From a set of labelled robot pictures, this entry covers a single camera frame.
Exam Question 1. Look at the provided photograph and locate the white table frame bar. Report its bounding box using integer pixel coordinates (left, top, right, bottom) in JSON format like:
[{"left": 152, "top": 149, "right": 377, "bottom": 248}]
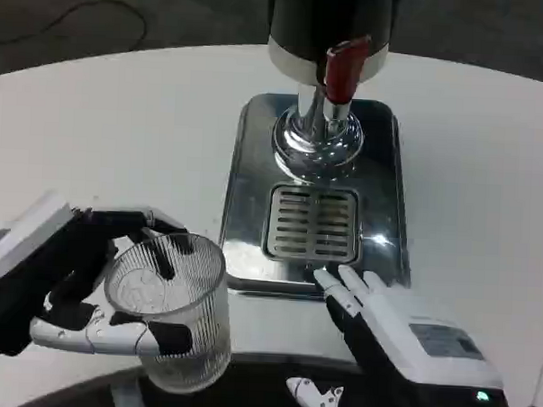
[{"left": 107, "top": 375, "right": 150, "bottom": 407}]

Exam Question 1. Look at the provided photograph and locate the steel drip tray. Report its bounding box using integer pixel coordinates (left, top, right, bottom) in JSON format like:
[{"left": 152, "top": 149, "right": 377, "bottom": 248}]
[{"left": 213, "top": 91, "right": 420, "bottom": 369}]

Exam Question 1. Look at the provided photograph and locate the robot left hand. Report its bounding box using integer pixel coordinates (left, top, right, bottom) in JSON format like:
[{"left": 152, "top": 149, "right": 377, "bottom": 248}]
[{"left": 0, "top": 186, "right": 201, "bottom": 377}]

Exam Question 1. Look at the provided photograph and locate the red tap handle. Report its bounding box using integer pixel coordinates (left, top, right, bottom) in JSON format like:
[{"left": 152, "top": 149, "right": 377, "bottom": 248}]
[{"left": 322, "top": 33, "right": 373, "bottom": 105}]

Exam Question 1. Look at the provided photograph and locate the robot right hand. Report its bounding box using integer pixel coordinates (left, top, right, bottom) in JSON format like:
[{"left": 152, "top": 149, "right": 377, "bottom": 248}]
[{"left": 285, "top": 262, "right": 521, "bottom": 407}]

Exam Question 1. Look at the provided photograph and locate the clear ribbed glass cup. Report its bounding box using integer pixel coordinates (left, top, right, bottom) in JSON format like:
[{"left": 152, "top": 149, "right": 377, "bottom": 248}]
[{"left": 98, "top": 229, "right": 239, "bottom": 396}]

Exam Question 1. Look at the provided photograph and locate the black and steel drink dispenser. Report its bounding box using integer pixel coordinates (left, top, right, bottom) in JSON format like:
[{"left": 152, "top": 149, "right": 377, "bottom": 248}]
[{"left": 259, "top": 0, "right": 392, "bottom": 183}]

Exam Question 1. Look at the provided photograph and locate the thin black floor cable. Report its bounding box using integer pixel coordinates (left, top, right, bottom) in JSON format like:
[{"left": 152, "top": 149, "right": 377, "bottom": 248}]
[{"left": 0, "top": 0, "right": 149, "bottom": 56}]

